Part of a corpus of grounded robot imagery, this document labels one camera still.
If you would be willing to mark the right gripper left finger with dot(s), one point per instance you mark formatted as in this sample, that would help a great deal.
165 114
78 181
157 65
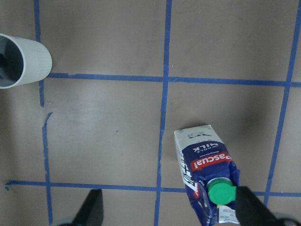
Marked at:
91 212

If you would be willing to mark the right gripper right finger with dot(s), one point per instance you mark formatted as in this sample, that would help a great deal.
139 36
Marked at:
250 211

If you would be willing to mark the blue white milk carton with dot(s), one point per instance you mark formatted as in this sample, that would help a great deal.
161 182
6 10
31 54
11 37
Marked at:
209 174

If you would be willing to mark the white mug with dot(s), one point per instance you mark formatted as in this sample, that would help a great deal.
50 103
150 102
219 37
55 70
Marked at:
22 61

